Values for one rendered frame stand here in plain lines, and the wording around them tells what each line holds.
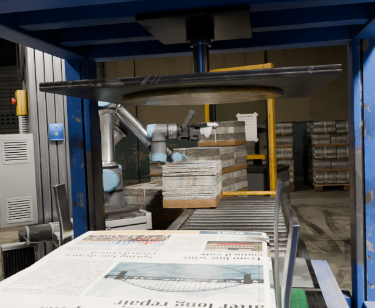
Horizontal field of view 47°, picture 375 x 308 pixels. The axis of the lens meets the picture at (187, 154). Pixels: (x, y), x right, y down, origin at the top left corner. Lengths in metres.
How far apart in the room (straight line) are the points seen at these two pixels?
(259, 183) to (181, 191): 2.37
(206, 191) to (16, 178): 0.97
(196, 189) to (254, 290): 1.88
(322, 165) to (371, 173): 6.99
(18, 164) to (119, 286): 1.93
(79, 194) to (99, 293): 1.01
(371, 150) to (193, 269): 0.92
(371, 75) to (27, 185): 1.71
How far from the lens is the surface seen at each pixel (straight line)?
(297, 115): 9.95
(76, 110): 1.43
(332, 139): 8.33
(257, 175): 4.62
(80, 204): 1.44
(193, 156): 3.47
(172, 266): 0.51
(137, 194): 3.09
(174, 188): 2.33
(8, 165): 2.35
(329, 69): 0.78
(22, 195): 2.37
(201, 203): 2.30
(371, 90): 1.34
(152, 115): 10.24
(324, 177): 8.37
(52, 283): 0.49
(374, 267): 1.40
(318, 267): 1.39
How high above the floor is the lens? 1.21
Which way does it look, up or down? 3 degrees down
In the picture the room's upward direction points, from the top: 2 degrees counter-clockwise
